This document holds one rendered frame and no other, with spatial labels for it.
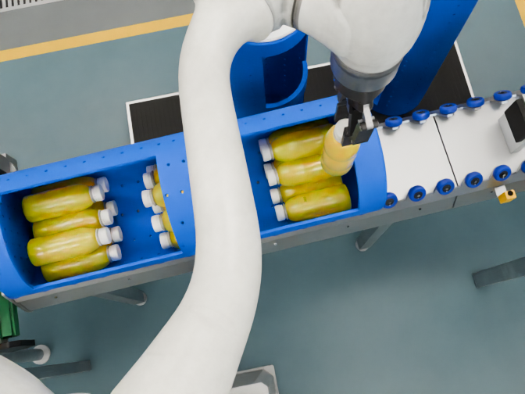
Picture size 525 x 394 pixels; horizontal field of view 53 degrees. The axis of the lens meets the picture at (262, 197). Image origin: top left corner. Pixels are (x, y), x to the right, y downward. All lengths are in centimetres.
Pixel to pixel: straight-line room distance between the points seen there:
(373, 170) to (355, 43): 58
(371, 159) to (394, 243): 125
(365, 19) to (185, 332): 34
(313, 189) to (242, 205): 83
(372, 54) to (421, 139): 91
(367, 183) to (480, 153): 46
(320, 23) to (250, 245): 25
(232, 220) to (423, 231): 196
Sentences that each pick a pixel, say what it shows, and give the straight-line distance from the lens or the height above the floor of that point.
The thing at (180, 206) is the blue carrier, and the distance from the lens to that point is 111.
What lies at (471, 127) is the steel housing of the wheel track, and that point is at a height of 93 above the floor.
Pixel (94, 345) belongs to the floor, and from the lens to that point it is 242.
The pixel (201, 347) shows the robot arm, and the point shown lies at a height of 183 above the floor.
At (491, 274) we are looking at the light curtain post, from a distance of 224.
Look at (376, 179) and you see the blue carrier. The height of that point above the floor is 119.
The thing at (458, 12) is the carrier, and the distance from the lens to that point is 174.
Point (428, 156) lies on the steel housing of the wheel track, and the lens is 148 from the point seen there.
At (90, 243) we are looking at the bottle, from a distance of 126.
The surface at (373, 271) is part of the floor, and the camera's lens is 233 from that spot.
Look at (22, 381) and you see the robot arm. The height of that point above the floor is 182.
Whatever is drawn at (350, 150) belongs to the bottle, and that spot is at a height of 138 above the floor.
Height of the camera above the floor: 228
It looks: 75 degrees down
